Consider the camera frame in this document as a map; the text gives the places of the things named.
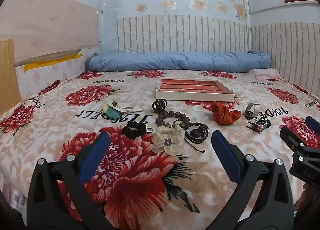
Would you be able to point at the black colourful hair claw clip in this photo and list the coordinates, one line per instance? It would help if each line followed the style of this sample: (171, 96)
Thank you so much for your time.
(260, 123)

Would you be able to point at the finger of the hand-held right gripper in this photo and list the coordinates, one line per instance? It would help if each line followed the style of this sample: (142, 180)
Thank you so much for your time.
(313, 123)
(292, 137)

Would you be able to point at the person's right hand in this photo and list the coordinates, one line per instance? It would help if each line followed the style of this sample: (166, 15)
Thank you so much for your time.
(308, 201)

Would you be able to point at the light wooden bed board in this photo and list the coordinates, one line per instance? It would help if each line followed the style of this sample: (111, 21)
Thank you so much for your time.
(7, 75)

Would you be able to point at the orange scrunchie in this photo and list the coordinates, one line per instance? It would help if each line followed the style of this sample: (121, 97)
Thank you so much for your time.
(222, 115)

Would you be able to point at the cream white scrunchie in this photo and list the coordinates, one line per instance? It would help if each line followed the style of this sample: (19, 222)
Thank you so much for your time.
(160, 137)

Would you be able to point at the grey band wristwatch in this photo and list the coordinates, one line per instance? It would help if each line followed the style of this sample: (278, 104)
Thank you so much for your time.
(248, 113)

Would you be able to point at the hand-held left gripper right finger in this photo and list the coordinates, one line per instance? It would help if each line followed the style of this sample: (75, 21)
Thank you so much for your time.
(226, 152)

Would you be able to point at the yellow tape strip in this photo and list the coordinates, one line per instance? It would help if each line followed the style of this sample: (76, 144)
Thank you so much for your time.
(50, 61)

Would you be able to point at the rolled blue quilt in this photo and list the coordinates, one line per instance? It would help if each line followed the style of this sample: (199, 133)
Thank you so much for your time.
(162, 61)

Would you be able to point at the red floral blanket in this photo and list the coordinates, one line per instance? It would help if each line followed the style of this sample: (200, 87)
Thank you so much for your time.
(75, 125)

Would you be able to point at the black scrunchie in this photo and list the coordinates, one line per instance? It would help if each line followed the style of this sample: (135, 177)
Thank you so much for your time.
(133, 130)

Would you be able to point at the pale pink wooden panel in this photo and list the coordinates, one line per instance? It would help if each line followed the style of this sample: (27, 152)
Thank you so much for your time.
(45, 27)

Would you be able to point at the brick-pattern jewelry tray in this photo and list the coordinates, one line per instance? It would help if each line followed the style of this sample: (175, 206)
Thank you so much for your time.
(195, 97)

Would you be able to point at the clear plastic bag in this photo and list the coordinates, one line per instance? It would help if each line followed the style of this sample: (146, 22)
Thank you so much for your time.
(106, 25)

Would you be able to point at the pink floral bed sheet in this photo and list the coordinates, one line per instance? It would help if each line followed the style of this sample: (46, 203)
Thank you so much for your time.
(50, 80)

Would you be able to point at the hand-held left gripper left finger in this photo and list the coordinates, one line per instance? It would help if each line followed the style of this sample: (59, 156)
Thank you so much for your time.
(96, 150)

